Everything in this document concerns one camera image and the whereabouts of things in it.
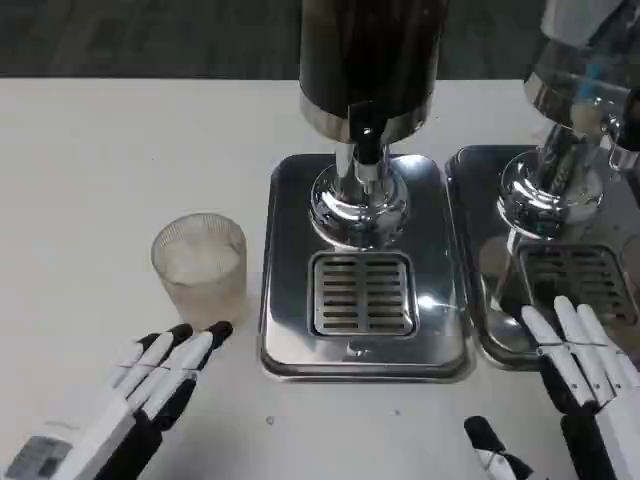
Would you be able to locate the steel drip tray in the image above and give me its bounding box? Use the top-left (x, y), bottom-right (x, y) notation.
top-left (259, 152), bottom-right (477, 385)
top-left (444, 144), bottom-right (640, 372)

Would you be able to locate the clear drink dispenser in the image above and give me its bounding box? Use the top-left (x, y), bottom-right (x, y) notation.
top-left (497, 0), bottom-right (640, 245)

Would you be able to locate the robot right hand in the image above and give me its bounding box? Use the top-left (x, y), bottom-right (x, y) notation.
top-left (463, 295), bottom-right (640, 480)

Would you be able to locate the black dispenser tap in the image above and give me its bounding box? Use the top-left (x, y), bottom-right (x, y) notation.
top-left (606, 89), bottom-right (640, 175)
top-left (348, 99), bottom-right (390, 195)

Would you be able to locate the clear ribbed glass cup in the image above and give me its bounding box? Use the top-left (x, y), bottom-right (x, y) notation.
top-left (150, 212), bottom-right (249, 332)

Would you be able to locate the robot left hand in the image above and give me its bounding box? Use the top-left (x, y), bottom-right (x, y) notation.
top-left (0, 321), bottom-right (235, 480)

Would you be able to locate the dark drink dispenser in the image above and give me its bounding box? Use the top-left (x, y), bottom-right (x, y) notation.
top-left (298, 0), bottom-right (441, 250)

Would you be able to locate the steel drain grid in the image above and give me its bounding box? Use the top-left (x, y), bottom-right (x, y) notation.
top-left (517, 243), bottom-right (640, 332)
top-left (309, 251), bottom-right (420, 340)

